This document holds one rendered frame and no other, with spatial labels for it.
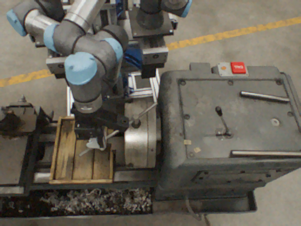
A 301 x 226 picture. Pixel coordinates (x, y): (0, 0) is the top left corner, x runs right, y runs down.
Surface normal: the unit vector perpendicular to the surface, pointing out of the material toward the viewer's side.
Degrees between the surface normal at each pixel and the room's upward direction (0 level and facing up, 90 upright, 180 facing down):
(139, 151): 52
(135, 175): 0
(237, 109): 0
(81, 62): 15
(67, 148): 0
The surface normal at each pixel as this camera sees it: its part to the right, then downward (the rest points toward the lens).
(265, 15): 0.04, -0.47
